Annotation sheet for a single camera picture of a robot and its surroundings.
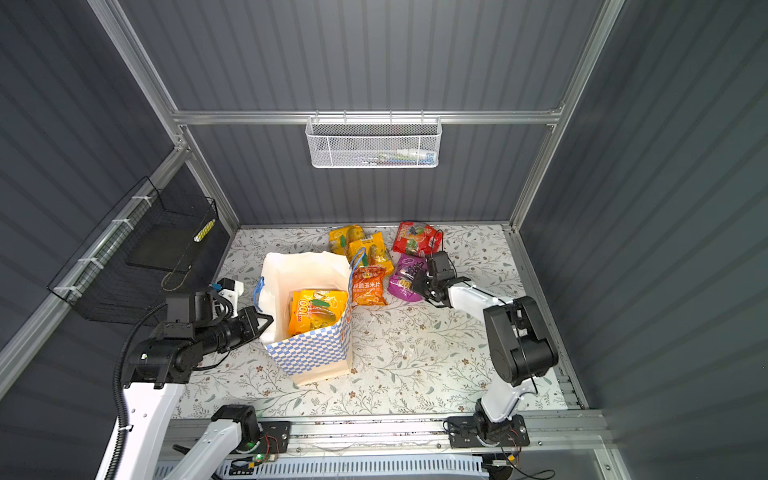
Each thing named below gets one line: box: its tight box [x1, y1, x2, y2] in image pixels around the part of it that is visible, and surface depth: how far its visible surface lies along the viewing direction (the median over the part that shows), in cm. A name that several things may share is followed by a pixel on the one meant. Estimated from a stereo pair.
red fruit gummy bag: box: [392, 222, 443, 256], surface depth 111 cm
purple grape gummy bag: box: [387, 254, 427, 302], surface depth 98 cm
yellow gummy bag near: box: [348, 232, 394, 275], surface depth 106 cm
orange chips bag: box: [352, 265, 388, 307], surface depth 98 cm
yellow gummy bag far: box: [328, 224, 365, 257], surface depth 113 cm
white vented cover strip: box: [222, 454, 485, 480], surface depth 72 cm
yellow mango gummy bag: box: [287, 289, 349, 336], surface depth 88 cm
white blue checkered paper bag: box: [252, 251, 353, 386], surface depth 75 cm
